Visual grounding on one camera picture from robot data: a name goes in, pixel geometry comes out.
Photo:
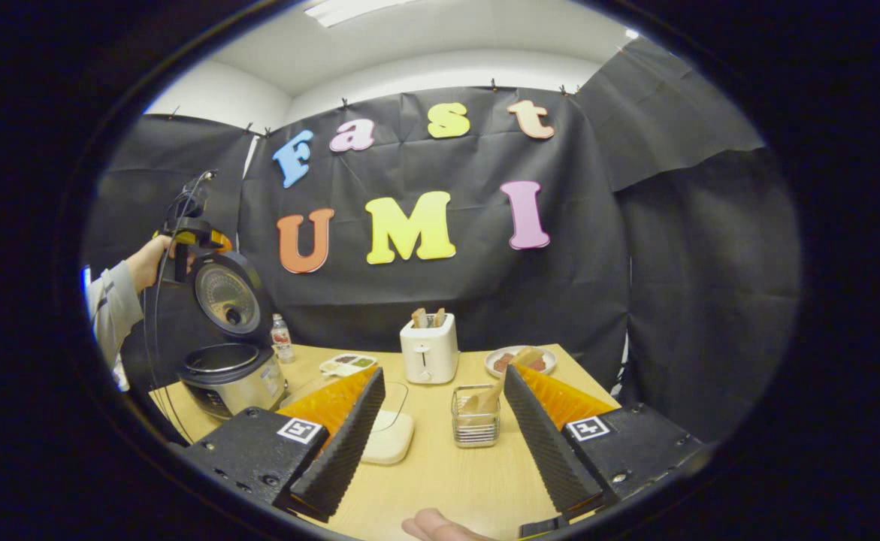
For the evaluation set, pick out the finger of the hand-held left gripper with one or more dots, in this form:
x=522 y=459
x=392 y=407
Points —
x=214 y=240

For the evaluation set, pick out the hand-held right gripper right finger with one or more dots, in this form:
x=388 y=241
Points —
x=548 y=451

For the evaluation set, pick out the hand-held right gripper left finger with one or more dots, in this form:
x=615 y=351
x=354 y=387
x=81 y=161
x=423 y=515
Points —
x=338 y=451

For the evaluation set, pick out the clear rice container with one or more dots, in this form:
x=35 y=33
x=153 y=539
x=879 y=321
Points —
x=393 y=445

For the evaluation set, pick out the wooden spoon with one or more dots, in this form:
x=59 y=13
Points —
x=494 y=394

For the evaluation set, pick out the black silver rice cooker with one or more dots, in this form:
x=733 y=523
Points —
x=233 y=379

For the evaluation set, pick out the white round plate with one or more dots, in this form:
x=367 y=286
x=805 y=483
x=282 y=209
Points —
x=518 y=372

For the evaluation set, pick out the white divided grain dish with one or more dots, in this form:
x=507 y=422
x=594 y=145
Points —
x=348 y=365

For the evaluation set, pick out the red meat slice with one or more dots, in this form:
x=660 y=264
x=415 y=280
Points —
x=537 y=365
x=503 y=363

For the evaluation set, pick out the small clear bottle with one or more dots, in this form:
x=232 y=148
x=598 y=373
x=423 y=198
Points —
x=282 y=342

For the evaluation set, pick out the white toaster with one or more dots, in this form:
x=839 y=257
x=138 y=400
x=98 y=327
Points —
x=428 y=357

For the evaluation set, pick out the toast slice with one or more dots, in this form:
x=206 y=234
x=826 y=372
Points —
x=440 y=317
x=418 y=318

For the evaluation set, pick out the black backdrop cloth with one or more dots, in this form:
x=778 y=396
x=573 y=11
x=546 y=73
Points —
x=447 y=300

